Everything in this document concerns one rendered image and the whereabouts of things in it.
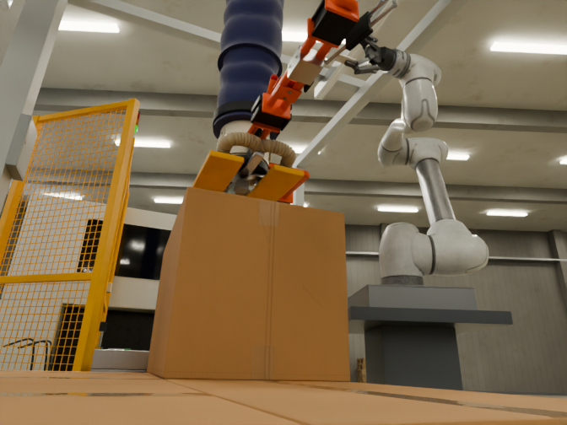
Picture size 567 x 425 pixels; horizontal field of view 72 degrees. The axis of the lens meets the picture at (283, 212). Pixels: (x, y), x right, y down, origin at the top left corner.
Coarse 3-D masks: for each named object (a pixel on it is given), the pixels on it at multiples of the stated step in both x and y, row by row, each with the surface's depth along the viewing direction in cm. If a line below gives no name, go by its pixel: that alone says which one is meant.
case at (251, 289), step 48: (192, 192) 88; (192, 240) 84; (240, 240) 88; (288, 240) 92; (336, 240) 97; (192, 288) 81; (240, 288) 84; (288, 288) 88; (336, 288) 92; (192, 336) 77; (240, 336) 81; (288, 336) 84; (336, 336) 88
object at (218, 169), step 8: (216, 152) 108; (208, 160) 110; (216, 160) 110; (224, 160) 110; (232, 160) 110; (240, 160) 111; (208, 168) 114; (216, 168) 114; (224, 168) 114; (232, 168) 114; (200, 176) 120; (208, 176) 119; (216, 176) 119; (224, 176) 119; (232, 176) 119; (200, 184) 125; (208, 184) 124; (216, 184) 124; (224, 184) 124
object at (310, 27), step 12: (324, 0) 78; (324, 12) 78; (336, 12) 75; (348, 12) 76; (312, 24) 82; (324, 24) 78; (336, 24) 78; (348, 24) 78; (312, 36) 81; (324, 36) 81; (336, 36) 81
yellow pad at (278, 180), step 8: (272, 168) 116; (280, 168) 115; (288, 168) 116; (264, 176) 121; (272, 176) 118; (280, 176) 118; (288, 176) 118; (296, 176) 118; (264, 184) 123; (272, 184) 123; (280, 184) 123; (288, 184) 123; (256, 192) 129; (264, 192) 129; (272, 192) 129; (280, 192) 129; (272, 200) 135
